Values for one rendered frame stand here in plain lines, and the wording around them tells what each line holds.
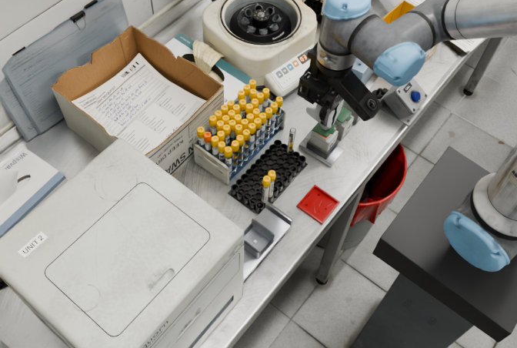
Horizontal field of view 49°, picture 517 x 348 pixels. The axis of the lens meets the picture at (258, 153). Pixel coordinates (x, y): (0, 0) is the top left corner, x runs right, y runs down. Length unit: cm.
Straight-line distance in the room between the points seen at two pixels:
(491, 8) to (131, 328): 70
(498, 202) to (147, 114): 76
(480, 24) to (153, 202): 58
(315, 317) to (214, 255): 125
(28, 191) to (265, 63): 59
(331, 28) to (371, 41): 8
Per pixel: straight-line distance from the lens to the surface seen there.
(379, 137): 136
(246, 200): 120
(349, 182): 127
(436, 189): 123
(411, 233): 116
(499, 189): 91
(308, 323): 205
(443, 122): 260
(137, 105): 131
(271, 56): 132
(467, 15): 97
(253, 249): 110
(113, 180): 92
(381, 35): 95
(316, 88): 111
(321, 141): 125
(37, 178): 125
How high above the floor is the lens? 195
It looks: 56 degrees down
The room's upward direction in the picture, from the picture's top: 4 degrees clockwise
